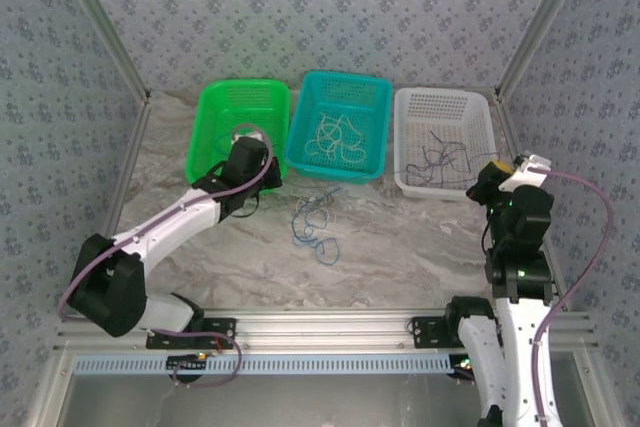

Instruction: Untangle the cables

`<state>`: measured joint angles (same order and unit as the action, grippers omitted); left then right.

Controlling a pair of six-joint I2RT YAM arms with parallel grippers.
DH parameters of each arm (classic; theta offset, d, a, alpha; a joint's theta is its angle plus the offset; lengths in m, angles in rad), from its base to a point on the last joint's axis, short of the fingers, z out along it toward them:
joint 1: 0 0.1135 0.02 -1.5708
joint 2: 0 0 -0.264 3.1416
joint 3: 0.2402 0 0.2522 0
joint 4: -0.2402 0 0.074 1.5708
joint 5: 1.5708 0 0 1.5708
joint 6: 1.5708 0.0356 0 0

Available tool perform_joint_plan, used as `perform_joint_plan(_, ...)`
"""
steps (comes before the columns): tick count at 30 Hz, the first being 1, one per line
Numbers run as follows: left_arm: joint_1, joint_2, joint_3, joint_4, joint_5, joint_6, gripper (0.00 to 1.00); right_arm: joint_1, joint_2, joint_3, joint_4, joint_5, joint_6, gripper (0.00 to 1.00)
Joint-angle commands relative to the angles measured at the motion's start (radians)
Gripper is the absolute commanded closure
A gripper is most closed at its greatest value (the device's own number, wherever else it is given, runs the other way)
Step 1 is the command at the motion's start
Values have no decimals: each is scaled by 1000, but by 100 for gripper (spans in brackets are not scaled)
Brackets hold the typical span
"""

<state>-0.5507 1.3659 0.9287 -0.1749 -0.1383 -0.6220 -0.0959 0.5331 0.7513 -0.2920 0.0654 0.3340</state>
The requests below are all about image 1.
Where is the left small controller board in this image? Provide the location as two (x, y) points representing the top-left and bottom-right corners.
(167, 352), (210, 374)

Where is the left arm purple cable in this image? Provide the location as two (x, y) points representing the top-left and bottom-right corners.
(57, 122), (275, 389)

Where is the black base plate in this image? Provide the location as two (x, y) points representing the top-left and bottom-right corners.
(410, 315), (504, 350)
(145, 317), (237, 351)

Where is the aluminium mounting rail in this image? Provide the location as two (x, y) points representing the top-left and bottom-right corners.
(53, 310), (600, 352)

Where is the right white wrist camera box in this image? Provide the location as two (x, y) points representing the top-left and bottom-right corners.
(499, 151), (554, 193)

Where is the thin white cable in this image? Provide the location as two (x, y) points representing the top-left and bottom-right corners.
(305, 114), (351, 164)
(319, 115), (369, 164)
(297, 195), (332, 228)

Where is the aluminium frame post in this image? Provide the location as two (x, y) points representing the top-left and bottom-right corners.
(494, 0), (596, 101)
(49, 0), (152, 104)

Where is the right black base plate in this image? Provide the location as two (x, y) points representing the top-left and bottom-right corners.
(410, 315), (504, 350)

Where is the right small controller board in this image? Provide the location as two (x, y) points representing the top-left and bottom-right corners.
(452, 354), (476, 382)

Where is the small controller board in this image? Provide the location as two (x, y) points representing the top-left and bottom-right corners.
(452, 354), (476, 382)
(167, 352), (210, 374)

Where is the teal plastic basket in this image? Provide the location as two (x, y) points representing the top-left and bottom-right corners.
(283, 70), (394, 183)

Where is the thin dark purple cable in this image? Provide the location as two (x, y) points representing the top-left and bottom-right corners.
(404, 146), (451, 187)
(439, 144), (500, 183)
(429, 130), (469, 168)

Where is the white plastic basket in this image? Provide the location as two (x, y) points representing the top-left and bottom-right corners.
(393, 87), (501, 201)

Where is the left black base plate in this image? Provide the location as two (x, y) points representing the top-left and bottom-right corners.
(145, 317), (237, 351)

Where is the aluminium side rail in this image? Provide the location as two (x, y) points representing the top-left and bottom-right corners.
(77, 94), (151, 316)
(492, 91), (571, 313)

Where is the white slotted cable duct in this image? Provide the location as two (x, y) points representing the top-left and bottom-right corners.
(73, 352), (454, 377)

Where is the green plastic basket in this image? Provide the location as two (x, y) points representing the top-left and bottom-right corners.
(184, 78), (293, 188)

